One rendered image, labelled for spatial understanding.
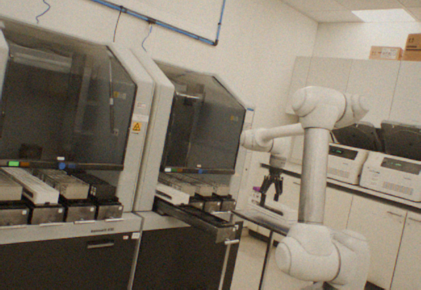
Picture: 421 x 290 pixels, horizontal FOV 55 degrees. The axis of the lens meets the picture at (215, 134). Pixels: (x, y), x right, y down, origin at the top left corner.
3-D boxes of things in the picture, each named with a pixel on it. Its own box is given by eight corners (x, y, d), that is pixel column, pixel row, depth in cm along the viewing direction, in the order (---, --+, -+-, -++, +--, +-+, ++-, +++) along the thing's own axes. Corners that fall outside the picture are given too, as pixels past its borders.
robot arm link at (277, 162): (290, 158, 219) (287, 169, 220) (277, 155, 226) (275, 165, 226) (279, 157, 213) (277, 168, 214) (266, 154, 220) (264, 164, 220)
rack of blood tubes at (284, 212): (246, 205, 227) (248, 194, 226) (258, 205, 233) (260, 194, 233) (286, 223, 204) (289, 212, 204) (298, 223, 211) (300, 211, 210)
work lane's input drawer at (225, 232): (133, 201, 237) (137, 186, 237) (152, 200, 247) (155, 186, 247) (222, 246, 187) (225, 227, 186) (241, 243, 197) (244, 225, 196)
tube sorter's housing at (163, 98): (40, 271, 285) (79, 45, 277) (138, 256, 346) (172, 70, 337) (121, 353, 212) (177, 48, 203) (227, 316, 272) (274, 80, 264)
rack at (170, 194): (142, 191, 236) (144, 181, 235) (155, 191, 243) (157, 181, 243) (173, 206, 215) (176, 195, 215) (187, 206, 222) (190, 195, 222)
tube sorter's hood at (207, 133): (113, 153, 256) (131, 54, 253) (184, 158, 300) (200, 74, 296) (162, 172, 220) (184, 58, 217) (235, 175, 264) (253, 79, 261)
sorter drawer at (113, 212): (39, 183, 236) (41, 168, 235) (61, 183, 246) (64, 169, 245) (101, 223, 186) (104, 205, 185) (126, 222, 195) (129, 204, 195)
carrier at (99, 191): (112, 196, 204) (114, 185, 204) (114, 198, 203) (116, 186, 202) (91, 197, 196) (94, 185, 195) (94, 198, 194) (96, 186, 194)
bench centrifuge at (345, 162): (304, 171, 429) (317, 112, 425) (333, 173, 472) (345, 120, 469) (352, 185, 389) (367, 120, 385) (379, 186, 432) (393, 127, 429)
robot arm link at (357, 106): (346, 105, 182) (321, 100, 177) (375, 90, 166) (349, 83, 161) (348, 133, 178) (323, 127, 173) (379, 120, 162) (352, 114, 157)
